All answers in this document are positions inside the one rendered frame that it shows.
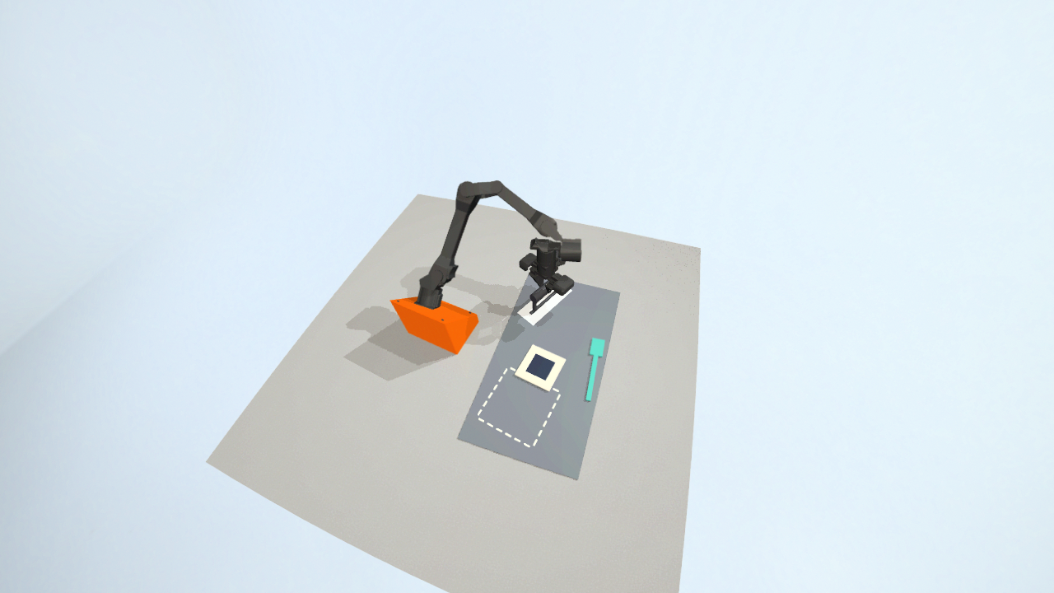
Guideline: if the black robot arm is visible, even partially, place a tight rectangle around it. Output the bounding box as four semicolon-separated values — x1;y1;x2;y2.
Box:
414;180;582;310

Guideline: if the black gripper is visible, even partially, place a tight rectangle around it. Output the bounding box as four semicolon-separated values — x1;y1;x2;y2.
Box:
520;253;574;296

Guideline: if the cream square tile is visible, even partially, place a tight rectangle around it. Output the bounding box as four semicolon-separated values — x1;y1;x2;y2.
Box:
515;345;566;391

